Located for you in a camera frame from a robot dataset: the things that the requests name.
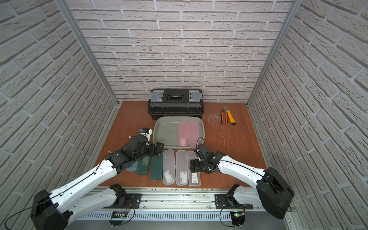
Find aluminium rail frame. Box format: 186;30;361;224
78;187;301;230

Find clear rectangular pencil case barcode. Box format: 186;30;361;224
187;151;201;187

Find grey-blue pencil case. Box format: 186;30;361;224
126;162;139;172

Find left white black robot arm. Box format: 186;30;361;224
30;133;164;230

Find right controller board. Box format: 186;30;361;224
230;212;246;227

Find dark green translucent pencil case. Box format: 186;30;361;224
137;156;151;175

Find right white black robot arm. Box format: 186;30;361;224
189;144;295;219

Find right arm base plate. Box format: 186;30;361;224
214;194;254;209

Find orange handled pliers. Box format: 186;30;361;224
220;105;228;124

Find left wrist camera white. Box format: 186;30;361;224
140;127;152;141

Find pink pencil case with label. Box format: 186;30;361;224
177;122;189;147

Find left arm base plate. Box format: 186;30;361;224
104;194;142;209

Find black plastic toolbox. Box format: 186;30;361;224
148;89;205;120

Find dark green flat pencil case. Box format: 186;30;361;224
150;154;163;181

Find clear pencil case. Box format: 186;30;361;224
163;149;176;185
176;150;188;186

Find plain pink pencil case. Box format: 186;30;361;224
187;122;199;147

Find controller board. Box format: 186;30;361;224
109;211;130;227
230;212;246;227

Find yellow utility knife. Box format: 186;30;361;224
226;110;236;125

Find left controller board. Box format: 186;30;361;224
109;211;130;227

